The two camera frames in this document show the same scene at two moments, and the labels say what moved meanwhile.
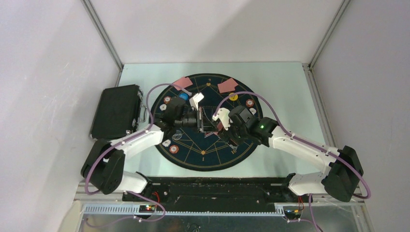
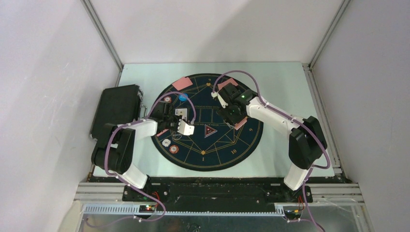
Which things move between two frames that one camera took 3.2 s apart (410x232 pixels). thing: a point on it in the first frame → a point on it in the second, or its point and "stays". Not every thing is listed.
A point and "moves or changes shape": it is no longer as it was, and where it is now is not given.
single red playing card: [183, 82] stays
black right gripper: [227, 135] → [224, 113]
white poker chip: [167, 142] stays
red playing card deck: [219, 126] moves or changes shape
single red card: [227, 85] stays
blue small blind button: [184, 95] stays
